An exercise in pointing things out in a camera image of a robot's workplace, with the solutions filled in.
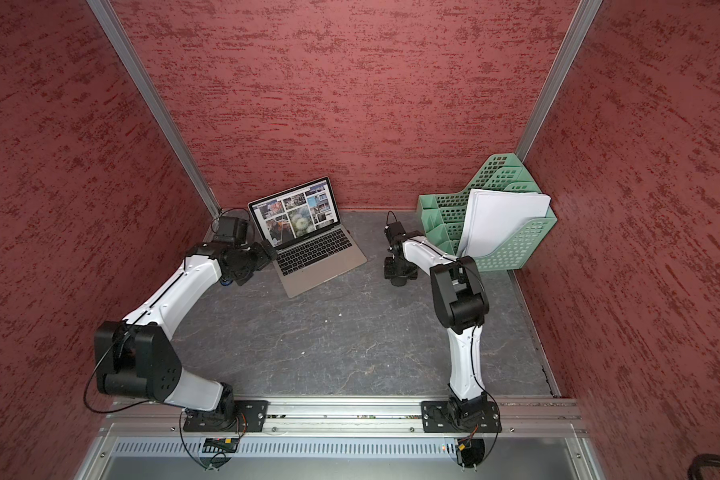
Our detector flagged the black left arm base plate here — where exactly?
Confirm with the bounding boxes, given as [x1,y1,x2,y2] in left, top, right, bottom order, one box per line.
[182,400,270,435]

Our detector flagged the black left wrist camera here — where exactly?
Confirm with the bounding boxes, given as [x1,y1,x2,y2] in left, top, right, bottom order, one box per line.
[213,216,249,246]

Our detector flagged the green circuit board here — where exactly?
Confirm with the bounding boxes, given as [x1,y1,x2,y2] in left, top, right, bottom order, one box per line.
[201,438,240,454]

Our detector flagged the white paper stack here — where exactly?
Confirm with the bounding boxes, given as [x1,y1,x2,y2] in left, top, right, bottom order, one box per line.
[457,189,551,258]

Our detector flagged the right aluminium corner post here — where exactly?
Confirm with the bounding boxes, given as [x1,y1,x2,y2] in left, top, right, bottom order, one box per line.
[515,0,603,162]

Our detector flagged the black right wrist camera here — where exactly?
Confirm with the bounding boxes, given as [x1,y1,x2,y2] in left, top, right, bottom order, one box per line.
[384,221,406,246]

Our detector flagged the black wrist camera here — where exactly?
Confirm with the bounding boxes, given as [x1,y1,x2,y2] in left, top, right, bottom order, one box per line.
[213,216,249,246]
[384,221,406,246]

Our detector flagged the aluminium front rail frame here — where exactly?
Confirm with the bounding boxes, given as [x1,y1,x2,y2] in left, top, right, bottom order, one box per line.
[76,396,604,479]

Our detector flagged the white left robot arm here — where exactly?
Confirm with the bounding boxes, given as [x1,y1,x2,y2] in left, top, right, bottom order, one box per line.
[90,241,277,431]

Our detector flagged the aluminium corner post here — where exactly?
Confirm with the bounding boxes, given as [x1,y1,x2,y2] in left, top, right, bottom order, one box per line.
[515,0,603,162]
[86,0,221,218]

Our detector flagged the silver laptop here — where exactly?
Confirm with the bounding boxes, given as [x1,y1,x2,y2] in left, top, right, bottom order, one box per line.
[248,177,367,298]

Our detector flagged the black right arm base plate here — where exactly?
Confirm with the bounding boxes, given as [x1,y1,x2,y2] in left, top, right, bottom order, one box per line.
[420,397,503,434]

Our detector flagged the black cable bottom right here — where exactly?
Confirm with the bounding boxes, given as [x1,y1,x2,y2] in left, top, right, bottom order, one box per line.
[687,453,720,480]

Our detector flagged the left aluminium corner post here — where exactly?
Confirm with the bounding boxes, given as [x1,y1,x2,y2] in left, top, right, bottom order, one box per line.
[86,0,221,218]

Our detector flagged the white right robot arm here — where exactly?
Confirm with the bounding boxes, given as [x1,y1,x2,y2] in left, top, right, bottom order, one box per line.
[384,221,501,433]

